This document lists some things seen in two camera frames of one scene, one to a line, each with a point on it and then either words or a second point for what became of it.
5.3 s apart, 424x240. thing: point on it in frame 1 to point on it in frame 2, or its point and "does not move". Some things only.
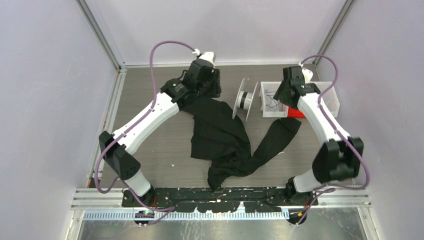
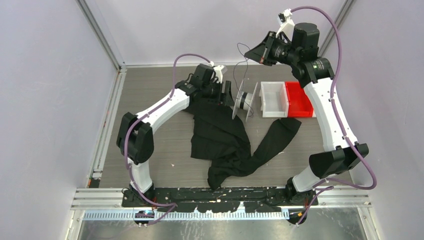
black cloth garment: (218, 135) does not move
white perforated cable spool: (245, 100) does not move
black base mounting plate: (207, 200) does not move
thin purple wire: (270, 97) to (239, 75)
